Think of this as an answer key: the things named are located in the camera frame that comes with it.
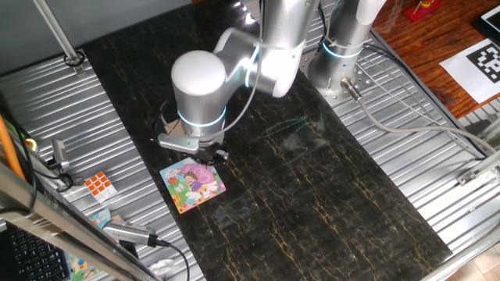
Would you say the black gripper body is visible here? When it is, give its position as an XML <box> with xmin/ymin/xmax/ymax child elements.
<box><xmin>194</xmin><ymin>138</ymin><xmax>227</xmax><ymax>162</ymax></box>

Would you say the colourful butterfly puzzle board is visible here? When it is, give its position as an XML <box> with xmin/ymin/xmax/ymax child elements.
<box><xmin>159</xmin><ymin>156</ymin><xmax>227</xmax><ymax>215</ymax></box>

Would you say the colourful cartoon vehicle puzzle board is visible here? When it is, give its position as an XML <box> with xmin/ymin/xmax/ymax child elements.
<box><xmin>68</xmin><ymin>208</ymin><xmax>114</xmax><ymax>281</ymax></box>

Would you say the plain wooden block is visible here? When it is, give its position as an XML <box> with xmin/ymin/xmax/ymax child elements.
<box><xmin>163</xmin><ymin>119</ymin><xmax>187</xmax><ymax>137</ymax></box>

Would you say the black marble pattern mat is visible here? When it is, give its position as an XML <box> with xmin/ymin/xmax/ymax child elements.
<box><xmin>81</xmin><ymin>0</ymin><xmax>454</xmax><ymax>281</ymax></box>

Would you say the orange and white Rubik's cube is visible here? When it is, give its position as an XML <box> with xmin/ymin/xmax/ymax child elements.
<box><xmin>84</xmin><ymin>171</ymin><xmax>118</xmax><ymax>204</ymax></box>

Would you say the crumpled white wrapper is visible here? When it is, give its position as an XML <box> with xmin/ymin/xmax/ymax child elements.
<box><xmin>148</xmin><ymin>258</ymin><xmax>176</xmax><ymax>279</ymax></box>

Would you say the slanted metal pole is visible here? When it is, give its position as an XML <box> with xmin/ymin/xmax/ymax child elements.
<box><xmin>33</xmin><ymin>0</ymin><xmax>86</xmax><ymax>76</ymax></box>

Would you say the black computer keyboard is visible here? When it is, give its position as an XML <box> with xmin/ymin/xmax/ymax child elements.
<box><xmin>7</xmin><ymin>226</ymin><xmax>71</xmax><ymax>281</ymax></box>

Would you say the orange rod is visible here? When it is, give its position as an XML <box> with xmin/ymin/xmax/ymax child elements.
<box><xmin>0</xmin><ymin>115</ymin><xmax>27</xmax><ymax>183</ymax></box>

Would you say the white paper with marker code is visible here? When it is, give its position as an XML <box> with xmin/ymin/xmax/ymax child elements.
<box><xmin>439</xmin><ymin>37</ymin><xmax>500</xmax><ymax>105</ymax></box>

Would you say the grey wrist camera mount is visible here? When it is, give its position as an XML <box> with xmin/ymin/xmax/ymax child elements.
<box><xmin>156</xmin><ymin>132</ymin><xmax>206</xmax><ymax>155</ymax></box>

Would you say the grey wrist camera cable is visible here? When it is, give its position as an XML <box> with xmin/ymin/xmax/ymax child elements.
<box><xmin>159</xmin><ymin>0</ymin><xmax>265</xmax><ymax>140</ymax></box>

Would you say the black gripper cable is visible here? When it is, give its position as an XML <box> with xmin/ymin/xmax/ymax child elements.
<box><xmin>150</xmin><ymin>99</ymin><xmax>177</xmax><ymax>144</ymax></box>

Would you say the black camera cable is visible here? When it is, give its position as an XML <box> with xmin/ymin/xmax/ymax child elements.
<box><xmin>155</xmin><ymin>238</ymin><xmax>191</xmax><ymax>281</ymax></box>

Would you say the small grey camera on clamp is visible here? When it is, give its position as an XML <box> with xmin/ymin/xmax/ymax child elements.
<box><xmin>46</xmin><ymin>139</ymin><xmax>75</xmax><ymax>192</ymax></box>

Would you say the aluminium frame beam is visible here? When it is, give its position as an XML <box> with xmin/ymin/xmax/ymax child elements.
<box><xmin>0</xmin><ymin>162</ymin><xmax>161</xmax><ymax>281</ymax></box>

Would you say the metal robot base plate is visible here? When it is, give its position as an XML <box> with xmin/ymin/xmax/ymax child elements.
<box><xmin>292</xmin><ymin>48</ymin><xmax>378</xmax><ymax>108</ymax></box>

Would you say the thick grey base cable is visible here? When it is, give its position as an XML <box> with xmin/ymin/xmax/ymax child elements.
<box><xmin>341</xmin><ymin>77</ymin><xmax>500</xmax><ymax>155</ymax></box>

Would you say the red ring stacking toy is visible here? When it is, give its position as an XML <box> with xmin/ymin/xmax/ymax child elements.
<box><xmin>403</xmin><ymin>0</ymin><xmax>442</xmax><ymax>23</ymax></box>

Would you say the metal corner bracket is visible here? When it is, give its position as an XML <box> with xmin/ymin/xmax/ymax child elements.
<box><xmin>456</xmin><ymin>150</ymin><xmax>500</xmax><ymax>187</ymax></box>

